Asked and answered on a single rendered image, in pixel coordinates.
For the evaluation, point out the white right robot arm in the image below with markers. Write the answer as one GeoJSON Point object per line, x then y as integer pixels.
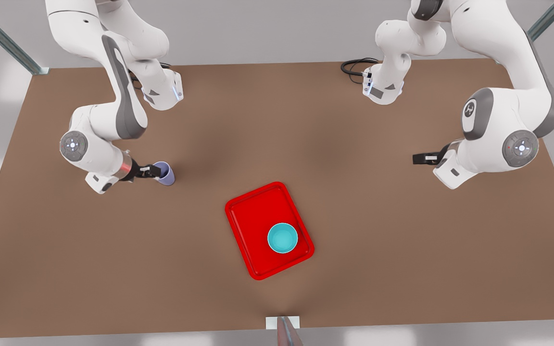
{"type": "Point", "coordinates": [123, 96]}

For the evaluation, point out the silver frame post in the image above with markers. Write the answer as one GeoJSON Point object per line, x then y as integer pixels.
{"type": "Point", "coordinates": [3, 38]}
{"type": "Point", "coordinates": [287, 331]}
{"type": "Point", "coordinates": [548, 19]}

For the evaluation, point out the teal bowl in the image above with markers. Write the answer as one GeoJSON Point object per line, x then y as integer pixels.
{"type": "Point", "coordinates": [283, 238]}

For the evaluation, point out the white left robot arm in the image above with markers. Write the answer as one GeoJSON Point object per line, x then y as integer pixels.
{"type": "Point", "coordinates": [498, 115]}

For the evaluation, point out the lavender purple cup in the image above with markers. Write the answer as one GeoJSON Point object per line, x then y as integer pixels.
{"type": "Point", "coordinates": [166, 174]}

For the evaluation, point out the red plastic tray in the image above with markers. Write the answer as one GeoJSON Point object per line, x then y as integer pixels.
{"type": "Point", "coordinates": [253, 230]}

